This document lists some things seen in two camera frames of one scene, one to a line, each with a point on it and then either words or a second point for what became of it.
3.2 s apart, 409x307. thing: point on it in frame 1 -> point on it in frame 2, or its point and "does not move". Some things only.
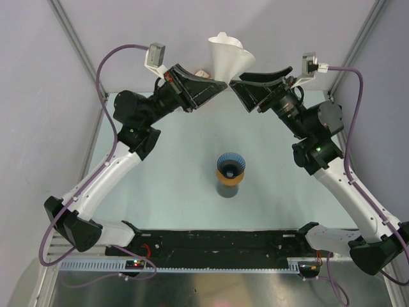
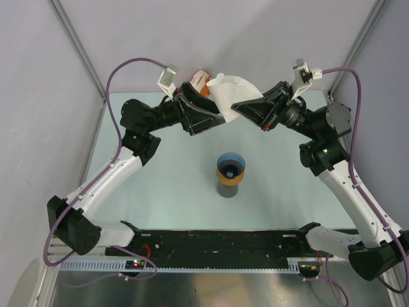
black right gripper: [254, 86] -> [264, 112]
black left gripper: [192, 91] -> [195, 121]
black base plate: [218, 249] does not move
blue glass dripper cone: [231, 164] does not move
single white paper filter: [229, 59] -> [227, 91]
